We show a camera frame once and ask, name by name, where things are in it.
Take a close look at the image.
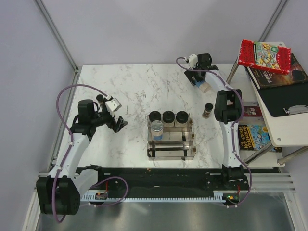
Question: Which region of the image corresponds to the blue-label bottle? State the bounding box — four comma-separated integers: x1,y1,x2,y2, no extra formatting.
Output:
196,81,211,93
151,120,164,141

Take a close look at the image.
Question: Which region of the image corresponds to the black-cap spice bottle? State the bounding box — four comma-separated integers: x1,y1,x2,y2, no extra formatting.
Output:
96,94,106,106
202,103,214,118

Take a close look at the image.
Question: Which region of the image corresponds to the black knob-lid glass jar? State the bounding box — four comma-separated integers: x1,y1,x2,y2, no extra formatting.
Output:
149,111,161,124

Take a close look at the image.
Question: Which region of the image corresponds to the clear three-slot organizer tray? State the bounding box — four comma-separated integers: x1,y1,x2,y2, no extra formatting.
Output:
147,113,196,161

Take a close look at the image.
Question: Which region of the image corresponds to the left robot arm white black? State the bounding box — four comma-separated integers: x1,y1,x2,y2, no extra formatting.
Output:
36,95,128,215

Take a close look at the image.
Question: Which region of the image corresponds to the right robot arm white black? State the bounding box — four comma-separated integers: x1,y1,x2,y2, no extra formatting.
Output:
183,53,244,190

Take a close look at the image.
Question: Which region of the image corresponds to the dark hardcover book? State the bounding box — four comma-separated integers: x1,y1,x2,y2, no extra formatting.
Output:
245,53,308,90

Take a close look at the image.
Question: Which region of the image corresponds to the red children's book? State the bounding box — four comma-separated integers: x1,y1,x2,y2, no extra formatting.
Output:
237,39,291,75

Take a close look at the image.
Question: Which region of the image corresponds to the black clipboard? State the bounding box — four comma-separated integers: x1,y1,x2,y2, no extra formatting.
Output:
257,82,308,117

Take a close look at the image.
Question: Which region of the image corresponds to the white side table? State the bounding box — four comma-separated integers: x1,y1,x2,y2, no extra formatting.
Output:
225,42,308,167

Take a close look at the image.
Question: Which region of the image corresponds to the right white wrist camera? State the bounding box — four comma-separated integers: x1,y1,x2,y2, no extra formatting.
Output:
185,54,198,68

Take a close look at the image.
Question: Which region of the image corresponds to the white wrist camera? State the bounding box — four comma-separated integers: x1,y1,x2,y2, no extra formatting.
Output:
105,96,122,114
185,54,198,68

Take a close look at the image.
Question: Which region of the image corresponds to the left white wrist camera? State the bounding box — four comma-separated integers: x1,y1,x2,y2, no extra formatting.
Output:
105,96,122,114

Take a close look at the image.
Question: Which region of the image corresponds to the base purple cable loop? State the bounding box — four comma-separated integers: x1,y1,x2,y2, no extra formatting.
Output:
89,177,128,208

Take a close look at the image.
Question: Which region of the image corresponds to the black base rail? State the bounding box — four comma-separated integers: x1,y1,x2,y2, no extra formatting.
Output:
77,165,252,198

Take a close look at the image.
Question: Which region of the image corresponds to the white slotted cable duct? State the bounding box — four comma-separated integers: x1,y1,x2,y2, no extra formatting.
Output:
81,190,239,204

